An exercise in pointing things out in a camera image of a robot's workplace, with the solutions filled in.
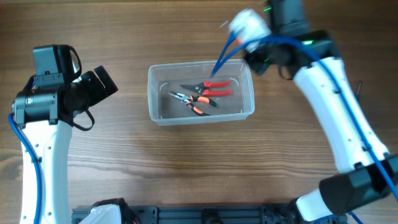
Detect clear plastic container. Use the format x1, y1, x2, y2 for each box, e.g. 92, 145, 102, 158
148, 59, 255, 126

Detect orange black needle-nose pliers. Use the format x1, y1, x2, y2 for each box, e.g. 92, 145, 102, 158
169, 91, 218, 116

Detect red handled snips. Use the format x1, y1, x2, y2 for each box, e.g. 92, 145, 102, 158
180, 81, 232, 96

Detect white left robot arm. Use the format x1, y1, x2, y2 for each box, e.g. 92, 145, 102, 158
8, 66, 118, 223

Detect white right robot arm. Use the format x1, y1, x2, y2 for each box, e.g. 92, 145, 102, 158
229, 1, 397, 223

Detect green handled screwdriver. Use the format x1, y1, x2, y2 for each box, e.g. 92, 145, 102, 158
355, 80, 363, 101

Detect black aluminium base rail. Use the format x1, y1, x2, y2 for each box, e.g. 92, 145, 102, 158
71, 202, 348, 224

